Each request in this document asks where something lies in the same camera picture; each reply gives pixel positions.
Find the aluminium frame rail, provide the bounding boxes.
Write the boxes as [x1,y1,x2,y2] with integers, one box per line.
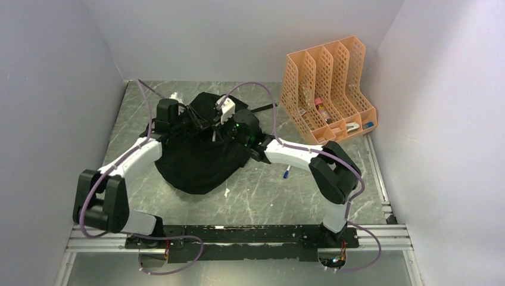
[65,225,413,254]

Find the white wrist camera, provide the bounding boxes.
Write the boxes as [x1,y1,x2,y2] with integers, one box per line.
[169,92,184,104]
[216,96,236,124]

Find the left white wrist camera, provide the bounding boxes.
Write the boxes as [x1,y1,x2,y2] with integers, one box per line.
[169,92,184,104]

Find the black student backpack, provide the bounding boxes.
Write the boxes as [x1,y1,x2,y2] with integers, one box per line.
[154,92,278,195]

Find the purple cable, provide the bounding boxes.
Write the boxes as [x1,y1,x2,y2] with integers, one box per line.
[79,79,204,276]
[216,82,382,273]

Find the orange plastic file organizer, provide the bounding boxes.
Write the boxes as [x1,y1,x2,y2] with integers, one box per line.
[280,36,378,145]

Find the silver stapler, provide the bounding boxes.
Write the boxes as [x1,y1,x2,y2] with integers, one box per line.
[346,122,360,135]

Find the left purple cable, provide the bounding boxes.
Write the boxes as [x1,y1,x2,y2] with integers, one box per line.
[79,79,204,276]

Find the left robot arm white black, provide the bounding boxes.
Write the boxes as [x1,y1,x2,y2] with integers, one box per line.
[73,99,211,248]

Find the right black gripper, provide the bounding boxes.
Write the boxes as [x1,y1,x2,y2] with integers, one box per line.
[211,111,250,147]

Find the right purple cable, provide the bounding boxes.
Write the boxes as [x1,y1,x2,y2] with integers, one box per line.
[216,82,382,273]

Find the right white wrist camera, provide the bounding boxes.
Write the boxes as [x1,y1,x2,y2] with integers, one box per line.
[216,96,236,124]

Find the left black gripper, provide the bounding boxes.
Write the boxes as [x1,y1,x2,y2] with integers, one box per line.
[171,104,211,138]

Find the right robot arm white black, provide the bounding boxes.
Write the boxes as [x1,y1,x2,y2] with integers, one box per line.
[215,109,362,247]

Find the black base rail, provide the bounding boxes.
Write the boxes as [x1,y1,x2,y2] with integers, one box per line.
[124,225,359,263]

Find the pink capped bottle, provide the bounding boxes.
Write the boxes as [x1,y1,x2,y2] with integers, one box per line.
[314,97,333,124]

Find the blue capped white pen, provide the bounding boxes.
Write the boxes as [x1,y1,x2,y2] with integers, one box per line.
[283,166,291,179]

